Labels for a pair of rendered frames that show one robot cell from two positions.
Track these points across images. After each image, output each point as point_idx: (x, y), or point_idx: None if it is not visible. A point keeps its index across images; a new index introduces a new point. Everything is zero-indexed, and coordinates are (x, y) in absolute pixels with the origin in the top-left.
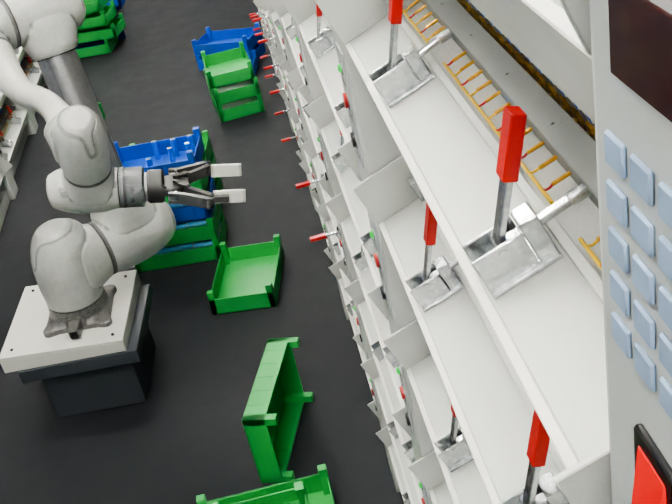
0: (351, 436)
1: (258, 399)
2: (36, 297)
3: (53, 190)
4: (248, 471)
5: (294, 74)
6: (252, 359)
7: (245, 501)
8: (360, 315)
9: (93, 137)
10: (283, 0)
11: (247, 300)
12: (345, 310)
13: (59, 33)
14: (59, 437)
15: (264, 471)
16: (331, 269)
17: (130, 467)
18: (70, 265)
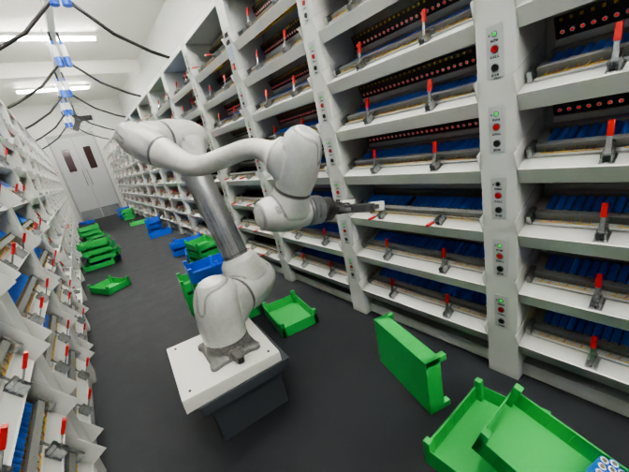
0: (446, 362)
1: (416, 348)
2: (182, 351)
3: (270, 209)
4: (412, 411)
5: (342, 166)
6: (334, 349)
7: (492, 419)
8: (517, 243)
9: (321, 145)
10: None
11: (303, 322)
12: (365, 308)
13: (200, 147)
14: (238, 456)
15: (434, 403)
16: (359, 284)
17: (321, 450)
18: (233, 303)
